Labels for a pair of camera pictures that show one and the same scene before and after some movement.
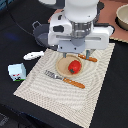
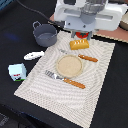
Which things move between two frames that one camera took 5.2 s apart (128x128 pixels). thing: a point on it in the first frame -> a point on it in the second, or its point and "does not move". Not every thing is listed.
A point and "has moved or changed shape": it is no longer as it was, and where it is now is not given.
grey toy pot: x=41 y=33 does not move
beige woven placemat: x=76 y=103 does not move
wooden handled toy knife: x=88 y=59 does not move
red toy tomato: x=74 y=67 has moved or changed shape
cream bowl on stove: x=121 y=18 does not move
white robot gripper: x=77 y=37 -> x=90 y=15
